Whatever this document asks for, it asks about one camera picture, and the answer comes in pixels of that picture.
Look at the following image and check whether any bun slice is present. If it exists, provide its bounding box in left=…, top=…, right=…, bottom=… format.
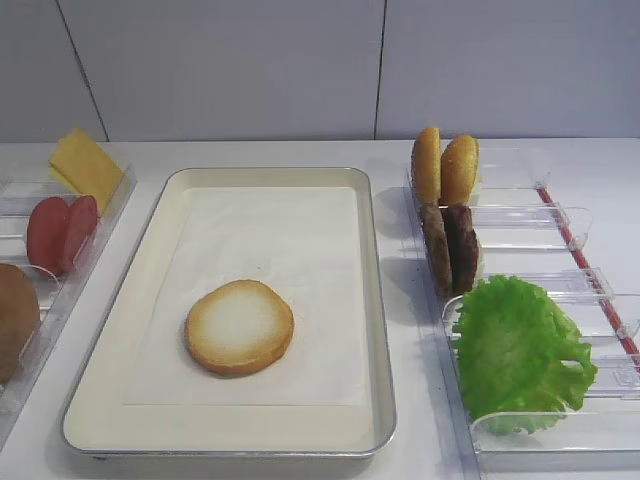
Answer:
left=1, top=263, right=40, bottom=383
left=184, top=279, right=295, bottom=377

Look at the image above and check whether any left brown meat patty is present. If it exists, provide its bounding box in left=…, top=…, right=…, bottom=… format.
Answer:
left=420, top=203, right=452, bottom=300

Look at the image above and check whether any brown meat patty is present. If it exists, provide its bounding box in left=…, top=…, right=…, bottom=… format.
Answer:
left=420, top=203, right=452, bottom=300
left=442, top=204, right=479, bottom=296

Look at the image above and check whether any right brown meat patty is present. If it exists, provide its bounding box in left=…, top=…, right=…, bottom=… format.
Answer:
left=442, top=204, right=479, bottom=296

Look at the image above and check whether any green lettuce leaf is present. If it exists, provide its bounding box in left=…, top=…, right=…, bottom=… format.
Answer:
left=453, top=275, right=598, bottom=435

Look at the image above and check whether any right red tomato slice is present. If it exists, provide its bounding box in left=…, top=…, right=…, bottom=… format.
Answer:
left=60, top=195, right=98, bottom=273

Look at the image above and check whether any red tomato slice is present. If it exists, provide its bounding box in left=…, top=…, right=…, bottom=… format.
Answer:
left=26, top=196, right=69, bottom=276
left=60, top=195, right=98, bottom=273

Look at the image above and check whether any rear yellow cheese slice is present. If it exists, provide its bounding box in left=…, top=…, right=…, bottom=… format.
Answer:
left=49, top=128, right=110, bottom=187

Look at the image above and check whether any yellow cheese slice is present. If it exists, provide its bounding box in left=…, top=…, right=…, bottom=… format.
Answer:
left=49, top=128, right=110, bottom=187
left=49, top=129, right=124, bottom=215

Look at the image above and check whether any front yellow cheese slice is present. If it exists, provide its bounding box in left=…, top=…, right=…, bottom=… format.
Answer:
left=49, top=129, right=124, bottom=215

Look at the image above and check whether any left red tomato slice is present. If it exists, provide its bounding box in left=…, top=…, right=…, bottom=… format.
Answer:
left=26, top=196, right=69, bottom=276

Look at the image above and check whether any white paper tray liner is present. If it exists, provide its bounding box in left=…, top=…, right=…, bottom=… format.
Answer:
left=125, top=187, right=369, bottom=406

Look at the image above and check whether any left sesame top bun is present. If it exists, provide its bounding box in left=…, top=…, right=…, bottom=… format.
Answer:
left=411, top=127, right=441, bottom=204

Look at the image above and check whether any sesame bun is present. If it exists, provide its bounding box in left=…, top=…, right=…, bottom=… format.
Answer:
left=439, top=135, right=479, bottom=205
left=411, top=127, right=441, bottom=204

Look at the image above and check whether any right sesame top bun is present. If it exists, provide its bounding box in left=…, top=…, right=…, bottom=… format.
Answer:
left=439, top=135, right=479, bottom=205

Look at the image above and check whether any right clear acrylic rack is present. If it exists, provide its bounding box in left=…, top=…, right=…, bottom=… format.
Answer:
left=404, top=148, right=639, bottom=479

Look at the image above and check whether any clear acrylic rack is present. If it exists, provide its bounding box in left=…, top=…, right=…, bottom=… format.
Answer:
left=1, top=165, right=136, bottom=430
left=404, top=148, right=639, bottom=479

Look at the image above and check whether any left clear acrylic rack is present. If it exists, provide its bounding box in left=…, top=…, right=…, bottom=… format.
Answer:
left=1, top=165, right=136, bottom=430

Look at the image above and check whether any cream rectangular metal tray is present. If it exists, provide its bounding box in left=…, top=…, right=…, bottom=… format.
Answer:
left=62, top=167, right=396, bottom=458

